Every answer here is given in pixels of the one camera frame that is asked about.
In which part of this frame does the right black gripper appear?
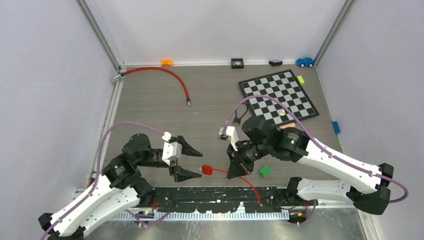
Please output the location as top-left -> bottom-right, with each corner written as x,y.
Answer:
226,139 -> 271,179

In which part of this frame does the red cable padlock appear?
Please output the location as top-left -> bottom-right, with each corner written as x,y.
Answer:
200,164 -> 263,207

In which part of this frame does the black cable padlock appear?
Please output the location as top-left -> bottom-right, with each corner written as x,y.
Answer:
232,102 -> 249,126

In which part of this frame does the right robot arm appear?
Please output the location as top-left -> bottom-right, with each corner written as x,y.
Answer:
218,116 -> 394,215

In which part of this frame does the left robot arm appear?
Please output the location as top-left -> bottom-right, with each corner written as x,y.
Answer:
38,133 -> 203,240

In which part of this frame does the green toy brick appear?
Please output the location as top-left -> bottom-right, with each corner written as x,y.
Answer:
259,165 -> 272,178

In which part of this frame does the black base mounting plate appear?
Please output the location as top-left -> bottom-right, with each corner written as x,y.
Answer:
121,186 -> 319,214

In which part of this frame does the tan wooden block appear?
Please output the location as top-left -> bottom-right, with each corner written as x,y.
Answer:
279,122 -> 296,130

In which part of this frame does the black white chessboard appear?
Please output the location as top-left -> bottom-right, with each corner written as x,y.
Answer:
238,69 -> 320,127

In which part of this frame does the orange toy block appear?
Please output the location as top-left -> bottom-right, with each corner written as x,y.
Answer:
160,59 -> 173,67

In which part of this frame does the small black box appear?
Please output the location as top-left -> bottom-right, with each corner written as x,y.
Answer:
230,58 -> 244,69

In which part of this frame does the blue toy brick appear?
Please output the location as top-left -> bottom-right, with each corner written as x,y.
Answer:
331,121 -> 341,135

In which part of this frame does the lime green block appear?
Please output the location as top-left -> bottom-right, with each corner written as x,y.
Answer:
297,75 -> 305,86

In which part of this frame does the small black toy car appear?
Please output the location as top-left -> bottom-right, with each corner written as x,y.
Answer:
268,59 -> 283,67

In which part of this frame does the blue toy car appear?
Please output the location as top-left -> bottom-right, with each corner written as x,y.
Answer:
295,57 -> 315,68

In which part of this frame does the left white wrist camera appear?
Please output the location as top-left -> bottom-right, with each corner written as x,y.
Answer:
161,131 -> 182,166

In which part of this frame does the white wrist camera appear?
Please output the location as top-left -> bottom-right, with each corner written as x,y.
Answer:
161,131 -> 182,166
218,126 -> 239,151

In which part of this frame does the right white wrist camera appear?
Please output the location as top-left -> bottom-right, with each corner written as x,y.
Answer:
218,126 -> 239,151

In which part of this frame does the aluminium front rail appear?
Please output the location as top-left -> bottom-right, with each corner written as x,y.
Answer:
70,185 -> 373,222

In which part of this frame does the red hose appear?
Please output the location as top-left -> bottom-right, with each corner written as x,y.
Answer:
112,66 -> 192,107

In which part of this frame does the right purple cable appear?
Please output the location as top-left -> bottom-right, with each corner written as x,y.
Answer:
221,94 -> 410,227

